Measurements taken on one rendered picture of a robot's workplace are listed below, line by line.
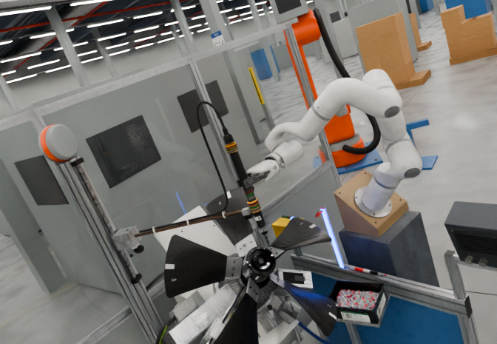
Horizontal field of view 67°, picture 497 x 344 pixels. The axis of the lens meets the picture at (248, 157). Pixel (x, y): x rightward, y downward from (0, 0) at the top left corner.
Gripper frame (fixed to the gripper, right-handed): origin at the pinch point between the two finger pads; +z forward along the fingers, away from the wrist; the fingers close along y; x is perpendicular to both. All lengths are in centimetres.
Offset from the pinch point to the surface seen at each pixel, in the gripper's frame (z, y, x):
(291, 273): -5.3, -0.5, -46.1
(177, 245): 30.5, 11.3, -10.9
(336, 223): -114, 70, -97
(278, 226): -31, 32, -44
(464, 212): -34, -62, -26
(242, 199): -4.8, 13.3, -11.3
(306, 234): -17.4, -3.8, -33.8
